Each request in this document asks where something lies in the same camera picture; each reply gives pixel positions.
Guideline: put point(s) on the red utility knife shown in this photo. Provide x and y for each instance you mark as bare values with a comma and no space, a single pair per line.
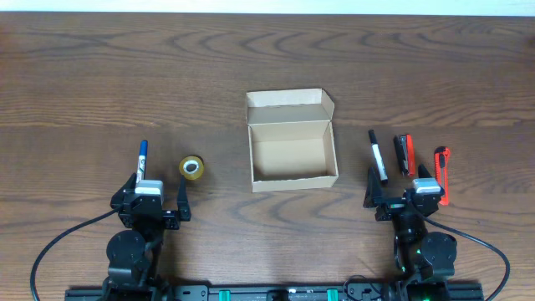
441,159

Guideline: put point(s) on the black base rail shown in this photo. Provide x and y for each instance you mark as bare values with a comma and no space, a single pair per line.
345,292

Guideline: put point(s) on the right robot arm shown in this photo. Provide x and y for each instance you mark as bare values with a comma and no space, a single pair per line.
426,259

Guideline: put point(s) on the red black stapler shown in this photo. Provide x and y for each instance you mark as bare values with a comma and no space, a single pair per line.
405,154

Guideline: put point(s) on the blue cap marker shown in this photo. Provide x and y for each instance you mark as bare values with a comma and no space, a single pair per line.
141,163

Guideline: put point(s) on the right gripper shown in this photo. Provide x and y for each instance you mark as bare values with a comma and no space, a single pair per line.
399,206

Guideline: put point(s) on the open cardboard box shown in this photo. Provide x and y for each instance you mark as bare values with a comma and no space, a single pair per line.
291,139

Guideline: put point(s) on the yellow tape roll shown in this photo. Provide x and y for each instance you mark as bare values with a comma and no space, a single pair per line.
192,167

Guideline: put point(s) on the black cap marker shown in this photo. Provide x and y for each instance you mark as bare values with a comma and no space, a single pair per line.
378,157

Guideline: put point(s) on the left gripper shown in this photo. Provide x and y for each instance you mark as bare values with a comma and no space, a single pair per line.
155,214

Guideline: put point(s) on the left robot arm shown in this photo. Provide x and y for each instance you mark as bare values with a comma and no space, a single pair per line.
134,253

